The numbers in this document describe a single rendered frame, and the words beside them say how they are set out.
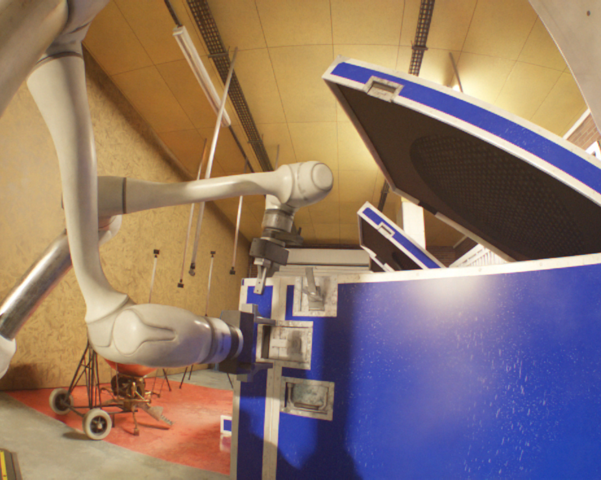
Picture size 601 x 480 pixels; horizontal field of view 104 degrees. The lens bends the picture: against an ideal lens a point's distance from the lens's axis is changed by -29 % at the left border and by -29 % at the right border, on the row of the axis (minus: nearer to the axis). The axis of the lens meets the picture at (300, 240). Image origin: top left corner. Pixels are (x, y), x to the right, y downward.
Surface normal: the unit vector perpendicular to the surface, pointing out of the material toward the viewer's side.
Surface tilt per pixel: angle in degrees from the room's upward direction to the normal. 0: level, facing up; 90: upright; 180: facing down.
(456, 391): 90
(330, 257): 90
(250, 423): 90
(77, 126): 100
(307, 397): 90
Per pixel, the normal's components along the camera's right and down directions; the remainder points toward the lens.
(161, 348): 0.73, 0.17
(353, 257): -0.11, -0.30
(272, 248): 0.86, 0.07
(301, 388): -0.47, -0.28
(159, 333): 0.79, -0.25
